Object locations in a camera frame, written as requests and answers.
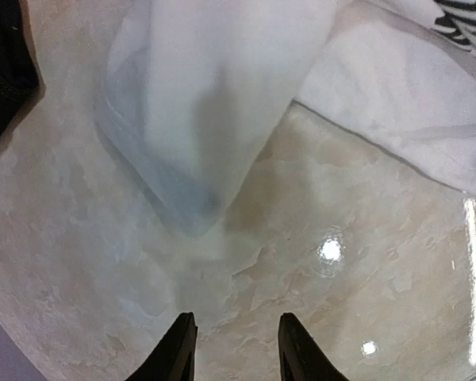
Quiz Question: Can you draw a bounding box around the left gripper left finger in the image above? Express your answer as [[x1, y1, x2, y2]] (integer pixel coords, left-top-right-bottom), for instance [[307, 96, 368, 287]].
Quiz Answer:
[[126, 312, 198, 381]]

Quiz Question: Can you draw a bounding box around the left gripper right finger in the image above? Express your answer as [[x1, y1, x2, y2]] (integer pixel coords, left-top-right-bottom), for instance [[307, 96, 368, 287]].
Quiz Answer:
[[278, 313, 348, 381]]

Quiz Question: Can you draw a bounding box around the white cloth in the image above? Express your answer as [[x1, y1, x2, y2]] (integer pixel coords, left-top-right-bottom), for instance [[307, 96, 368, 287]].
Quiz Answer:
[[96, 1, 476, 234]]

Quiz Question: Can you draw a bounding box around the folded navy blue garment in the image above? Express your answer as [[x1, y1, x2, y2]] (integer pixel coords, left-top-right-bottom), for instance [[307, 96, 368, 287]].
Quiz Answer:
[[0, 0, 40, 136]]

